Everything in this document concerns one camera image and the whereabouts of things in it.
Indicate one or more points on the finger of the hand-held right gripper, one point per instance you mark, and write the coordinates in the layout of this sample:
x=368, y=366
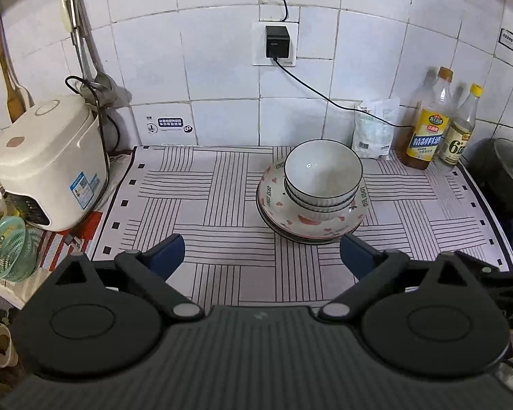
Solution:
x=487, y=271

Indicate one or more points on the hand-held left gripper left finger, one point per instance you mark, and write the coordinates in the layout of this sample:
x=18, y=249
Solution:
x=171, y=254

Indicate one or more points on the dark bordered wall sticker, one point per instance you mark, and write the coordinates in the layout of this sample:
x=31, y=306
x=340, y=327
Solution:
x=511, y=40

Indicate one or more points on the striped white tablecloth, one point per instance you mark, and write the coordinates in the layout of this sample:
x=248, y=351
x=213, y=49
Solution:
x=222, y=188

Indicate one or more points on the wooden spatula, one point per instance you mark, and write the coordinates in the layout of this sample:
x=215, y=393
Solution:
x=13, y=102

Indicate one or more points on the white wall sticker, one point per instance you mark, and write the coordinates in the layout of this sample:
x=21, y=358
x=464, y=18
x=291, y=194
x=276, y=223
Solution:
x=171, y=123

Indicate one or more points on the green plastic basket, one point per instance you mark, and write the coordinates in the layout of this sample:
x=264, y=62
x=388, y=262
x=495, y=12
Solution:
x=10, y=252

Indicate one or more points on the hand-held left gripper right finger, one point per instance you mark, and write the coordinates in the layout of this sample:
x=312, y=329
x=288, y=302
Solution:
x=359, y=256

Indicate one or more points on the clear vinegar bottle yellow cap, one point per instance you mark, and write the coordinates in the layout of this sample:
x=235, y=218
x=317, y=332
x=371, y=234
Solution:
x=453, y=149

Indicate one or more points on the white plastic packet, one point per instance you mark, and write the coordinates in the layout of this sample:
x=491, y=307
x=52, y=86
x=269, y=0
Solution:
x=372, y=136

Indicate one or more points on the white wall socket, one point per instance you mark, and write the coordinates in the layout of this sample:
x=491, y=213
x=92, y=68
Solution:
x=258, y=57

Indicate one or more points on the white ribbed bowl black rim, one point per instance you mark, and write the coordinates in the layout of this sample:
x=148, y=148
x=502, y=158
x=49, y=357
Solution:
x=325, y=218
x=325, y=207
x=320, y=166

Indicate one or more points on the black charger adapter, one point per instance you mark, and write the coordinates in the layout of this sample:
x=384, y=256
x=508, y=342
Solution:
x=277, y=40

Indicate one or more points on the red striped cloth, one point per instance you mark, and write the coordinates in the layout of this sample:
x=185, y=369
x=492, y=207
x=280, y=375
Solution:
x=60, y=247

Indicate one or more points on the cream rice cooker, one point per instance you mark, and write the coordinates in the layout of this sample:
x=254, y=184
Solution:
x=47, y=158

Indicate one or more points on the cooking wine bottle orange cap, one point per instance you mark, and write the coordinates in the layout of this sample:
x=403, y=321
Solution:
x=425, y=136

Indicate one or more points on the white plate with pink bunny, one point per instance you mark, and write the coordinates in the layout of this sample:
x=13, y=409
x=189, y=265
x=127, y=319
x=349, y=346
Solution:
x=273, y=200

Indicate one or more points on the blue plate with egg print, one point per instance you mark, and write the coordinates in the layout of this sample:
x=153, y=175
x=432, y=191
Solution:
x=312, y=244

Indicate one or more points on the black cooking pot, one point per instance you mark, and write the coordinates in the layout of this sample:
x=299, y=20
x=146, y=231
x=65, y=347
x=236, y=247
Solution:
x=496, y=188

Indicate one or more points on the white round container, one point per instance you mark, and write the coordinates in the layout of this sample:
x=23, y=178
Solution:
x=8, y=350

